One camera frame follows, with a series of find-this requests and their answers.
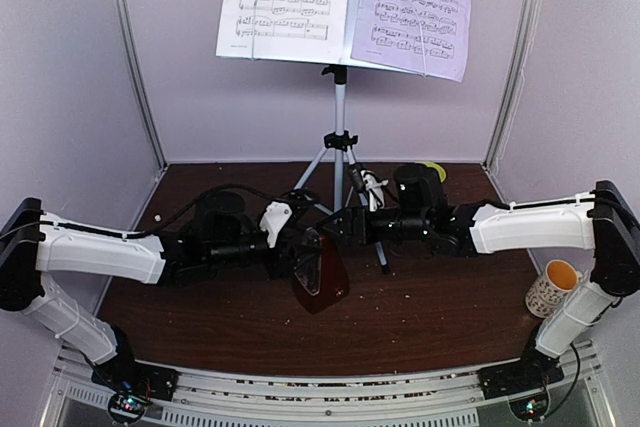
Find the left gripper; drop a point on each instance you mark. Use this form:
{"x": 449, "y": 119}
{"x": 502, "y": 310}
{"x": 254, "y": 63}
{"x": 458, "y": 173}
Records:
{"x": 282, "y": 261}

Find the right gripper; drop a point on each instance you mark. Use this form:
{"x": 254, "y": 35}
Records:
{"x": 345, "y": 221}

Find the brown wooden metronome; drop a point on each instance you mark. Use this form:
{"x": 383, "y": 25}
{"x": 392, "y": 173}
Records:
{"x": 334, "y": 283}

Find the white perforated music stand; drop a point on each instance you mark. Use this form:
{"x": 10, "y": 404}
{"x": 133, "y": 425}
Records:
{"x": 339, "y": 142}

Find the purple sheet music page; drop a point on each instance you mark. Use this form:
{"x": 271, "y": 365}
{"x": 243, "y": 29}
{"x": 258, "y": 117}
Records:
{"x": 423, "y": 37}

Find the white sheet music page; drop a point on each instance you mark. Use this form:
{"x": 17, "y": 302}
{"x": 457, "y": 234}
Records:
{"x": 310, "y": 31}

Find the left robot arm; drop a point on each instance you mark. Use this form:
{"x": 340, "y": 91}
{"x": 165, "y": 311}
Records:
{"x": 35, "y": 244}

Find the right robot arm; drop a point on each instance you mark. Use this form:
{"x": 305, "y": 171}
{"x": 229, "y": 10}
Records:
{"x": 599, "y": 220}

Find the green plastic bowl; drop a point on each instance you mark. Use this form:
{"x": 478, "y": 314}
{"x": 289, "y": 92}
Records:
{"x": 437, "y": 168}

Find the patterned paper cup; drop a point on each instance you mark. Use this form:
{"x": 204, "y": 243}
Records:
{"x": 551, "y": 288}

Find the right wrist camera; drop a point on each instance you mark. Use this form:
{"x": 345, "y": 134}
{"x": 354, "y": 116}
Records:
{"x": 365, "y": 182}

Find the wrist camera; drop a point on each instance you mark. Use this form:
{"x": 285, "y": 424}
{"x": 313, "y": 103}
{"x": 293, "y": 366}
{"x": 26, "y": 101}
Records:
{"x": 365, "y": 182}
{"x": 273, "y": 220}

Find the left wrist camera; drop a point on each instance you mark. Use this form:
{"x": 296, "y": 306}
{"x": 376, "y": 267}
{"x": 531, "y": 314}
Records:
{"x": 273, "y": 220}

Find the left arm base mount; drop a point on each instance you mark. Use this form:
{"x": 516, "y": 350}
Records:
{"x": 134, "y": 395}

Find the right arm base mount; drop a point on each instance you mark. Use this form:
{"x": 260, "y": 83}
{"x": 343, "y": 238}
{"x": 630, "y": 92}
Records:
{"x": 525, "y": 388}

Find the aluminium front rail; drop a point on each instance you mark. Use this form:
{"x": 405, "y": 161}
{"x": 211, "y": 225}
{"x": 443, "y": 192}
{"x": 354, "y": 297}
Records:
{"x": 451, "y": 397}

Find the left aluminium corner post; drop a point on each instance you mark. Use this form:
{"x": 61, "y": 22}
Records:
{"x": 138, "y": 85}

